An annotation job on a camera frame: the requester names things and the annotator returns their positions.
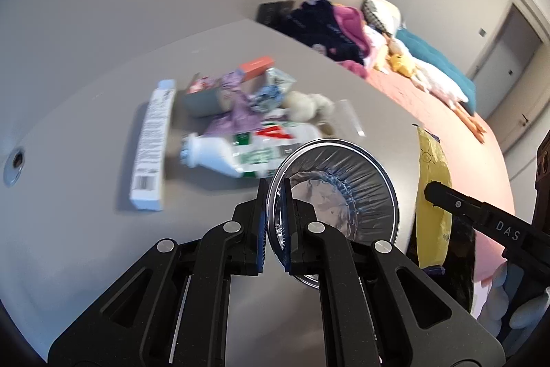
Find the white goose plush toy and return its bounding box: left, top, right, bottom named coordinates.
left=383, top=33, right=487, bottom=143

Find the yellow duck plush toy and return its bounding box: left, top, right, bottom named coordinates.
left=387, top=53, right=417, bottom=78

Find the white cotton ball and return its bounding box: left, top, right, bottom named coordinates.
left=309, top=93, right=335, bottom=119
left=283, top=91, right=317, bottom=122

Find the desk cable grommet hole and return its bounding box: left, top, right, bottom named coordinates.
left=3, top=146, right=25, bottom=187

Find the pink fleece blanket pile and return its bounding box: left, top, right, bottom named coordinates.
left=333, top=4, right=377, bottom=80

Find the yellow snack wrapper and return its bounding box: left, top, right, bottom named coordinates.
left=416, top=127, right=452, bottom=268

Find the navy blue fleece garment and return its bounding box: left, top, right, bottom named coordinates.
left=271, top=0, right=364, bottom=65

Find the silver foil wrapper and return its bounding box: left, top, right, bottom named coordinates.
left=249, top=67, right=296, bottom=114

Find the clear plastic cup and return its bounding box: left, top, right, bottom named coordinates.
left=266, top=138, right=399, bottom=265

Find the purple plastic bag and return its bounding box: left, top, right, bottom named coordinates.
left=204, top=69, right=262, bottom=136

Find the gloved right hand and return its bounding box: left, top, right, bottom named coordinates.
left=477, top=262, right=549, bottom=337

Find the clear plastic film piece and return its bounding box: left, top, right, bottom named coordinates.
left=317, top=100, right=365, bottom=144

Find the white AD milk bottle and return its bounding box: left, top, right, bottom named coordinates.
left=180, top=121, right=322, bottom=179

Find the pink bed mattress sheet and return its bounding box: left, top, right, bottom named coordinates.
left=367, top=71, right=516, bottom=310

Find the black wall socket panel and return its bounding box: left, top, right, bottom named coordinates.
left=255, top=0, right=295, bottom=26

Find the orange rectangular eraser box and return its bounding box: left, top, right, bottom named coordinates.
left=239, top=56, right=274, bottom=82

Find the grey room door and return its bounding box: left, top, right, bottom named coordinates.
left=473, top=4, right=542, bottom=119

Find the grey open small box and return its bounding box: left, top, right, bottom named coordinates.
left=183, top=73, right=235, bottom=118

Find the long white toothpaste box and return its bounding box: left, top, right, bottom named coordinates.
left=130, top=79, right=177, bottom=212

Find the teal long pillow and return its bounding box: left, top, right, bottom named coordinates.
left=395, top=28, right=477, bottom=116

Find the checkered patchwork pillow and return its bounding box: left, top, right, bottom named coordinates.
left=361, top=0, right=402, bottom=36

